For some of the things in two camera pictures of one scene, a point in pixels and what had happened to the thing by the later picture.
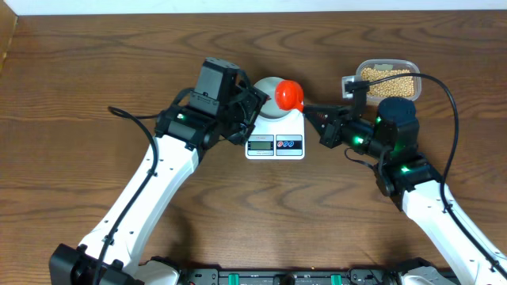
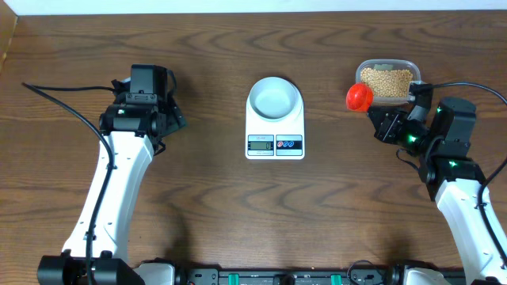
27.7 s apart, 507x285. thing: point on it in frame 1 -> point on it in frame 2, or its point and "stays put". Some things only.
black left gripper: x=250 y=99 -> x=173 y=115
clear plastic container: x=390 y=77 stays put
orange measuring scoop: x=289 y=95 -> x=359 y=97
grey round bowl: x=270 y=108 stays put
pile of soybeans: x=400 y=86 stays put
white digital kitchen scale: x=277 y=138 stays put
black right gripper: x=329 y=132 -> x=385 y=131
